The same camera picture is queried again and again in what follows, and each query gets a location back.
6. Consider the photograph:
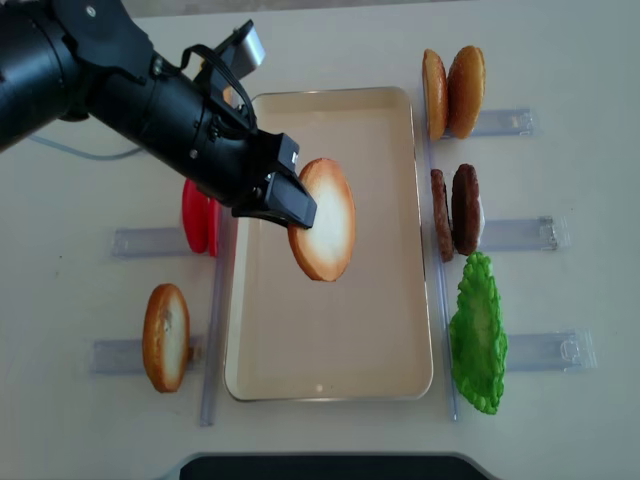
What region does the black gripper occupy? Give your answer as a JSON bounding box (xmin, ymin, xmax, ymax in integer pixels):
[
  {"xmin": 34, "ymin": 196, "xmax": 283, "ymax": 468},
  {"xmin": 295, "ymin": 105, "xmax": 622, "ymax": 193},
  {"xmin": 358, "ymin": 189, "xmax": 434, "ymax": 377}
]
[{"xmin": 184, "ymin": 107, "xmax": 317, "ymax": 229}]

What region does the sliced bread round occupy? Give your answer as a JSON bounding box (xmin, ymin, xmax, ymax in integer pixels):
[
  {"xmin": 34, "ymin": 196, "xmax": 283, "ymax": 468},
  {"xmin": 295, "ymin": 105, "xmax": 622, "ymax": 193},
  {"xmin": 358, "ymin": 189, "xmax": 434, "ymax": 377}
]
[
  {"xmin": 142, "ymin": 283, "xmax": 190, "ymax": 393},
  {"xmin": 288, "ymin": 158, "xmax": 356, "ymax": 282}
]

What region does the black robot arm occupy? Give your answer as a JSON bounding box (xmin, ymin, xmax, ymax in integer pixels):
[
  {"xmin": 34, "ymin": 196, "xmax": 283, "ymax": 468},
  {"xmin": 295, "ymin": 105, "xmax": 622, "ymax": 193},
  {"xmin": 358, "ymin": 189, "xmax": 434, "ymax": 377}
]
[{"xmin": 1, "ymin": 1, "xmax": 316, "ymax": 228}]

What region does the red tomato slice inner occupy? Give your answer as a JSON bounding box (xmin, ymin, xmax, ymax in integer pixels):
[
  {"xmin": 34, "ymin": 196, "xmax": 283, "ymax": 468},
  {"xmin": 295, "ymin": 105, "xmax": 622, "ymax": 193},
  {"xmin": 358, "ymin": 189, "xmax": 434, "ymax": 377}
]
[{"xmin": 207, "ymin": 199, "xmax": 221, "ymax": 257}]

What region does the red tomato slice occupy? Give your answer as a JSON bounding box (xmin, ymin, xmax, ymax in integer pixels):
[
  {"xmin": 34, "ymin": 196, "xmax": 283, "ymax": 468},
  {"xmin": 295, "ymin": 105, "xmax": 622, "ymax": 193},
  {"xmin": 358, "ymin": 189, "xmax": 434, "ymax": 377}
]
[
  {"xmin": 182, "ymin": 179, "xmax": 209, "ymax": 254},
  {"xmin": 207, "ymin": 199, "xmax": 221, "ymax": 257}
]

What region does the red tomato slice outer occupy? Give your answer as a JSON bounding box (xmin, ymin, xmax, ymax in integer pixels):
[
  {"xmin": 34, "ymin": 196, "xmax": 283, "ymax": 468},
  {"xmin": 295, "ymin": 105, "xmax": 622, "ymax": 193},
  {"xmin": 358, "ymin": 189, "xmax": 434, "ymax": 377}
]
[{"xmin": 182, "ymin": 179, "xmax": 209, "ymax": 254}]

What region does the brown meat patty inner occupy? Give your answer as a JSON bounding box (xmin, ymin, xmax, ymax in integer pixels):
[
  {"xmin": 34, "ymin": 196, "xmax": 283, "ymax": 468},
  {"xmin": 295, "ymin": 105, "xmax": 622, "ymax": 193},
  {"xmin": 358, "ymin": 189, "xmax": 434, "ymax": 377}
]
[{"xmin": 430, "ymin": 169, "xmax": 454, "ymax": 263}]

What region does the dark meat patty outer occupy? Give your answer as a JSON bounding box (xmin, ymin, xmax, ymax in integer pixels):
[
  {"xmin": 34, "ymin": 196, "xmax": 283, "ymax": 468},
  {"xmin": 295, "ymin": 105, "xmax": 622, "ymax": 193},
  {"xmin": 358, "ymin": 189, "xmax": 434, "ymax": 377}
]
[{"xmin": 452, "ymin": 164, "xmax": 481, "ymax": 256}]

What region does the green lettuce leaf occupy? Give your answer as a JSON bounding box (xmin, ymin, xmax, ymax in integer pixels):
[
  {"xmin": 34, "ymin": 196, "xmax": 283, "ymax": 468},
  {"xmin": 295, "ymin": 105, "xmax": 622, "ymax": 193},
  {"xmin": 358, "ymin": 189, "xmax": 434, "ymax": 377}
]
[{"xmin": 449, "ymin": 251, "xmax": 508, "ymax": 415}]

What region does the cream rectangular tray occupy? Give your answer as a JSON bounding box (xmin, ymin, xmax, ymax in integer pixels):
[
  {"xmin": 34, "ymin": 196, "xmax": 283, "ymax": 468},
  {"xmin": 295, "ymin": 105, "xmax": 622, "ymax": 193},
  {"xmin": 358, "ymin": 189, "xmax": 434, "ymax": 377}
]
[{"xmin": 224, "ymin": 87, "xmax": 433, "ymax": 401}]

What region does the golden bun half inner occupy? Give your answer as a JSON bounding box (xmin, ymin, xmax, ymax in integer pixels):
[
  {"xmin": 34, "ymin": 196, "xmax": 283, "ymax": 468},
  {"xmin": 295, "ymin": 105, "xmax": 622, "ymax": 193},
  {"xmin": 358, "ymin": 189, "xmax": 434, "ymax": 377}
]
[{"xmin": 422, "ymin": 49, "xmax": 448, "ymax": 141}]

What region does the golden bun half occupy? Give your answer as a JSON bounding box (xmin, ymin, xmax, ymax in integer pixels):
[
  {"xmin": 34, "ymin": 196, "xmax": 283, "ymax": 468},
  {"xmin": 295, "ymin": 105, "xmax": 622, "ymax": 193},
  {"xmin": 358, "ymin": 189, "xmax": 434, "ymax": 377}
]
[
  {"xmin": 447, "ymin": 45, "xmax": 486, "ymax": 139},
  {"xmin": 422, "ymin": 49, "xmax": 448, "ymax": 141}
]

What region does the golden bun half outer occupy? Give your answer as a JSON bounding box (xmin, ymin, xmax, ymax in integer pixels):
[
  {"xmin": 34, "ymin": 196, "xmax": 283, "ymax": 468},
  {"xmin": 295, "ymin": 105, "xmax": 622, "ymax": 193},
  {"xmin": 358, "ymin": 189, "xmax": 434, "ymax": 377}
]
[{"xmin": 447, "ymin": 45, "xmax": 486, "ymax": 139}]

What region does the black base at bottom edge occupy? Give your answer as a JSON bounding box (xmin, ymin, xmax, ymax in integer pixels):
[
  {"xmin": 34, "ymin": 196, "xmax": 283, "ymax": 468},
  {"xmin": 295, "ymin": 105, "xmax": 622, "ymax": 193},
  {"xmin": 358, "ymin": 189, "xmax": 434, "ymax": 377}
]
[{"xmin": 179, "ymin": 454, "xmax": 487, "ymax": 480}]

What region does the clear long rail left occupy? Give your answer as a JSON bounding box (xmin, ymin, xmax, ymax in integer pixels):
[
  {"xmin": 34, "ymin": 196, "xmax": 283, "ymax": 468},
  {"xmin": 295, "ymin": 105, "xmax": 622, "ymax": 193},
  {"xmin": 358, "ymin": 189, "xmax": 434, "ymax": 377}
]
[{"xmin": 199, "ymin": 209, "xmax": 237, "ymax": 427}]

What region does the clear long rail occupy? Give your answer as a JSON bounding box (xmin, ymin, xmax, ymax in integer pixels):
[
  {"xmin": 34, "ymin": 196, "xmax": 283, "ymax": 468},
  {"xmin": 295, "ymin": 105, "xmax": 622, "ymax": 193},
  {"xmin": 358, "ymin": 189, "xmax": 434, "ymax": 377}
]
[
  {"xmin": 199, "ymin": 209, "xmax": 237, "ymax": 427},
  {"xmin": 422, "ymin": 132, "xmax": 459, "ymax": 423}
]

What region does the clear holder rail middle left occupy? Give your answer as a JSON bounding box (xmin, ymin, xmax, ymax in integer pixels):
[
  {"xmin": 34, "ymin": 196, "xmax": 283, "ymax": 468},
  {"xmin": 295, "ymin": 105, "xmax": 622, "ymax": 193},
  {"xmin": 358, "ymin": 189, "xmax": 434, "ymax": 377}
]
[{"xmin": 111, "ymin": 227, "xmax": 192, "ymax": 259}]

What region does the clear holder rail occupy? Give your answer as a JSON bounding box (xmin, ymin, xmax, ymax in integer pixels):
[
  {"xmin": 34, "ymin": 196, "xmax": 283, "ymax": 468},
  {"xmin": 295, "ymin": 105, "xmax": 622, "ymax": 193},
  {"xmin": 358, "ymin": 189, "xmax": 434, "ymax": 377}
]
[
  {"xmin": 88, "ymin": 335, "xmax": 204, "ymax": 376},
  {"xmin": 478, "ymin": 216, "xmax": 570, "ymax": 252},
  {"xmin": 471, "ymin": 107, "xmax": 539, "ymax": 137},
  {"xmin": 111, "ymin": 227, "xmax": 192, "ymax": 259},
  {"xmin": 506, "ymin": 329, "xmax": 597, "ymax": 372}
]

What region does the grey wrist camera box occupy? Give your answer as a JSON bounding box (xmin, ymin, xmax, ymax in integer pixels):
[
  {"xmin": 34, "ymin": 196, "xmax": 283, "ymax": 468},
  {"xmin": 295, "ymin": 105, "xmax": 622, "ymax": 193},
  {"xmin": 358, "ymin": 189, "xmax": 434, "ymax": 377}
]
[{"xmin": 214, "ymin": 20, "xmax": 266, "ymax": 80}]

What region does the clear long rail right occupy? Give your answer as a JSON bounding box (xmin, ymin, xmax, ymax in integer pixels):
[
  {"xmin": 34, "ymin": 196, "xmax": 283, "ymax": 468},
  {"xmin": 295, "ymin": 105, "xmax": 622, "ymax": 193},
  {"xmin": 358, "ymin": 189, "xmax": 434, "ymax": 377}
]
[{"xmin": 422, "ymin": 132, "xmax": 459, "ymax": 423}]

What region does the light blue cable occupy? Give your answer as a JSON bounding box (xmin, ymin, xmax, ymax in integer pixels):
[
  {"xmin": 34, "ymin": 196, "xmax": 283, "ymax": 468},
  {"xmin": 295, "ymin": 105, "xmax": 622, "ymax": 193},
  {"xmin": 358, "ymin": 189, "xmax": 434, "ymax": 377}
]
[{"xmin": 27, "ymin": 134, "xmax": 144, "ymax": 162}]

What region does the black cable loop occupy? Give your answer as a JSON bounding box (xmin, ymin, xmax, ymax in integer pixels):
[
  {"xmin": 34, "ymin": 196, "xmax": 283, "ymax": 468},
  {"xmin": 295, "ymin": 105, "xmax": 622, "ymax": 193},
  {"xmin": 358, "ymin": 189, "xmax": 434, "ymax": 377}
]
[{"xmin": 180, "ymin": 43, "xmax": 259, "ymax": 136}]

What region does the clear holder rail bottom left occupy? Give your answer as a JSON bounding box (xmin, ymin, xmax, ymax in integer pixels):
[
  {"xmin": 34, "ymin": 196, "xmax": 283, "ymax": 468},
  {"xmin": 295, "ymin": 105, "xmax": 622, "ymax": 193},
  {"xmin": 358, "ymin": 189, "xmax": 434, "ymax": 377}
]
[{"xmin": 88, "ymin": 335, "xmax": 204, "ymax": 376}]

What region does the clear holder rail top right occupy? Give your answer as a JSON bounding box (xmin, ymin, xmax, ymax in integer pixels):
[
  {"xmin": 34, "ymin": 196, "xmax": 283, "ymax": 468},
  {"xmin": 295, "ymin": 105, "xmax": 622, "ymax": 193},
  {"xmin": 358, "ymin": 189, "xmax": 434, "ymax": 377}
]
[{"xmin": 471, "ymin": 107, "xmax": 539, "ymax": 137}]

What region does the clear holder rail middle right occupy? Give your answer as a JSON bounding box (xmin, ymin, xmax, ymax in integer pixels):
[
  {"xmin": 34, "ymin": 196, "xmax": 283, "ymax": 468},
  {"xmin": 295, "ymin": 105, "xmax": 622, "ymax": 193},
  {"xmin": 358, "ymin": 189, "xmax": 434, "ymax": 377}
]
[{"xmin": 478, "ymin": 216, "xmax": 570, "ymax": 252}]

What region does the clear holder rail bottom right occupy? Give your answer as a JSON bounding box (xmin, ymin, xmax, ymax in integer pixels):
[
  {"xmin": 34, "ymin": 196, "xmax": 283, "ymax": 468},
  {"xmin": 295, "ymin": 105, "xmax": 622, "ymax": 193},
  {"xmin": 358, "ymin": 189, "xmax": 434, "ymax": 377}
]
[{"xmin": 506, "ymin": 329, "xmax": 597, "ymax": 372}]

